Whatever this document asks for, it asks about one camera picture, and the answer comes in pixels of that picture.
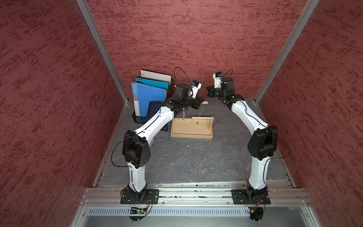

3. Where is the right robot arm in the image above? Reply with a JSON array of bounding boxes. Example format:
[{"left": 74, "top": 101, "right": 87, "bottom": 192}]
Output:
[{"left": 207, "top": 72, "right": 278, "bottom": 205}]

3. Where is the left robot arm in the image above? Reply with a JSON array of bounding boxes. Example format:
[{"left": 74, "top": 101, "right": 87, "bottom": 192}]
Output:
[{"left": 121, "top": 80, "right": 204, "bottom": 203}]

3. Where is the wooden jewelry display stand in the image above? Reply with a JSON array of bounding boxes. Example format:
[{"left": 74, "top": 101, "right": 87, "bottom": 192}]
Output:
[{"left": 171, "top": 115, "right": 214, "bottom": 139}]

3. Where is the teal folder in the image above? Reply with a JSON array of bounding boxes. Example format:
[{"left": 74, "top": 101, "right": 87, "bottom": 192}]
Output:
[{"left": 135, "top": 77, "right": 169, "bottom": 92}]

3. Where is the black mesh file organizer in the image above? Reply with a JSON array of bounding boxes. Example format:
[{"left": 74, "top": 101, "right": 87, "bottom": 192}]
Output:
[{"left": 132, "top": 79, "right": 174, "bottom": 125}]

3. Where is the white folder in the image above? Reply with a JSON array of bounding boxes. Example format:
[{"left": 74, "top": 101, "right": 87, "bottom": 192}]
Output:
[{"left": 140, "top": 70, "right": 172, "bottom": 85}]

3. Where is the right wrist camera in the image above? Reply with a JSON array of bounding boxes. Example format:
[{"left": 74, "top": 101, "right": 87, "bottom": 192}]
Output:
[{"left": 212, "top": 72, "right": 223, "bottom": 89}]

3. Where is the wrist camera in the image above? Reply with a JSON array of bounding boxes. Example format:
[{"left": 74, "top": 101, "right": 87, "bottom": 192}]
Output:
[
  {"left": 191, "top": 80, "right": 202, "bottom": 99},
  {"left": 212, "top": 72, "right": 223, "bottom": 89}
]

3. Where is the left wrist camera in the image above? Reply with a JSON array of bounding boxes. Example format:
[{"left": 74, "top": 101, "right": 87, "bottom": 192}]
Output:
[{"left": 191, "top": 80, "right": 202, "bottom": 99}]

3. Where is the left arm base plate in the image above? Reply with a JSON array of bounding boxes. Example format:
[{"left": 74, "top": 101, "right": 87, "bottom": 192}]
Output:
[{"left": 120, "top": 187, "right": 159, "bottom": 205}]

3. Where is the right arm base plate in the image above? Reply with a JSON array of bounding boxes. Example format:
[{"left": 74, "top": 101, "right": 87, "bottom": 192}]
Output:
[{"left": 231, "top": 190, "right": 271, "bottom": 205}]

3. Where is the right aluminium corner post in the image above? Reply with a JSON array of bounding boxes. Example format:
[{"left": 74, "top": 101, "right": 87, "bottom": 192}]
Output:
[{"left": 255, "top": 0, "right": 319, "bottom": 104}]

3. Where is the aluminium corner post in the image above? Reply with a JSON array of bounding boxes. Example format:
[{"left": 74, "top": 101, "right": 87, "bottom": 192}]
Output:
[
  {"left": 76, "top": 0, "right": 129, "bottom": 104},
  {"left": 255, "top": 0, "right": 319, "bottom": 104}
]

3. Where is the aluminium rail frame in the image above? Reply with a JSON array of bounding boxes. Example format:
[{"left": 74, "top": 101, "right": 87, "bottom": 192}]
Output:
[{"left": 71, "top": 180, "right": 320, "bottom": 227}]

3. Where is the left aluminium corner post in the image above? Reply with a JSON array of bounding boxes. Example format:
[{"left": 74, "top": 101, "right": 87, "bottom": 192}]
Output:
[{"left": 76, "top": 0, "right": 129, "bottom": 104}]

